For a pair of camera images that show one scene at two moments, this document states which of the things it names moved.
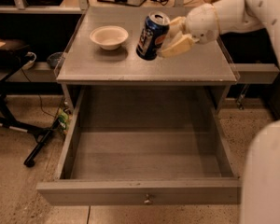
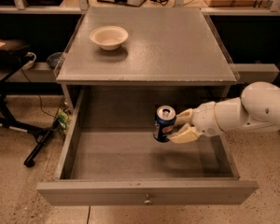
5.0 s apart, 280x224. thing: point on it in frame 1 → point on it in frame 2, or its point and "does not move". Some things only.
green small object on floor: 63,119 does not move
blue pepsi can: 153,35 → 165,117
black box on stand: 7,49 does not move
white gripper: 203,21 → 204,118
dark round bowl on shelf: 53,59 does not move
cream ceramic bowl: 109,37 does not move
